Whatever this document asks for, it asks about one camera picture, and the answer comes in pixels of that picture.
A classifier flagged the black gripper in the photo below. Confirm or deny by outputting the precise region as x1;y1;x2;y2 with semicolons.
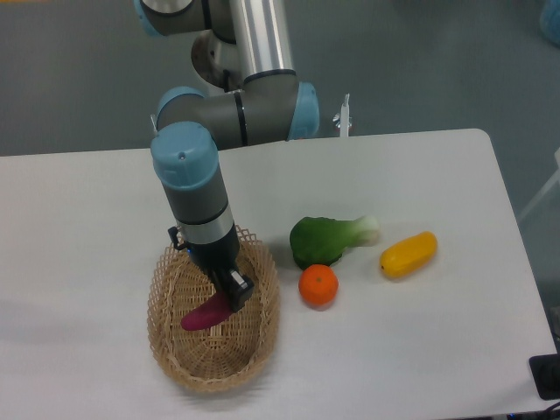
168;226;255;312

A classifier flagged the purple sweet potato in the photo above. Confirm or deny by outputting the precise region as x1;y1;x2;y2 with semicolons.
180;292;233;331

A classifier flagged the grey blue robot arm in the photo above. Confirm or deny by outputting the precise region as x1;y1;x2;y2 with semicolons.
135;1;319;312

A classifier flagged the oval wicker basket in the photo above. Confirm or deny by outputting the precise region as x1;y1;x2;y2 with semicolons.
147;227;280;393

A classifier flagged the orange tangerine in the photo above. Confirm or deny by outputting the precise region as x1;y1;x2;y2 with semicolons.
298;264;339;307

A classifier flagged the green bok choy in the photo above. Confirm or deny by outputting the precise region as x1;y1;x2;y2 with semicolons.
289;215;381;270

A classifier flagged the yellow mango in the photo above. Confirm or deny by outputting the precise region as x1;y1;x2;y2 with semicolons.
379;231;438;279

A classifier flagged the black box at table edge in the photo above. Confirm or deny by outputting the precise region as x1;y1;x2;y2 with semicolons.
528;353;559;401

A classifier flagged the blue object top right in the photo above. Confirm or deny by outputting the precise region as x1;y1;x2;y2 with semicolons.
539;0;560;46

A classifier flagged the white frame right edge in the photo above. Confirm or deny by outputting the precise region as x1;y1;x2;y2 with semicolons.
517;149;560;223

